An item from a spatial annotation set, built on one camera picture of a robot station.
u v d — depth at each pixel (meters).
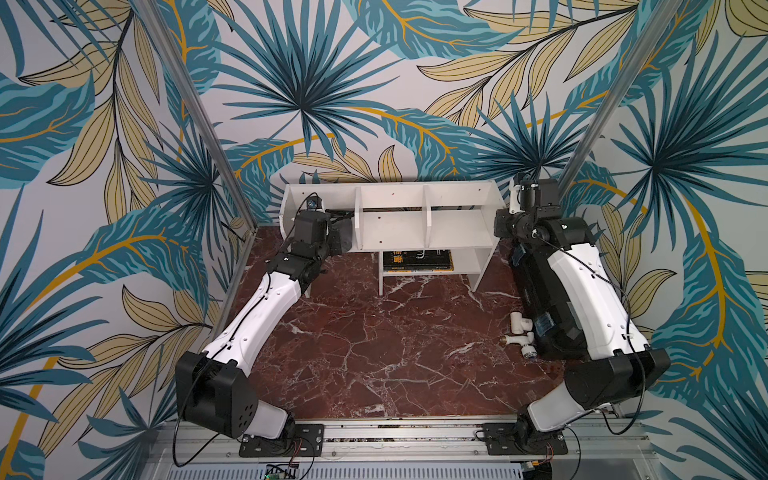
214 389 0.40
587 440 0.77
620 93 0.82
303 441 0.72
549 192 0.53
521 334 0.90
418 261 0.91
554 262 0.51
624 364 0.41
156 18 0.68
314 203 0.68
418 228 0.85
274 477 0.71
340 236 0.80
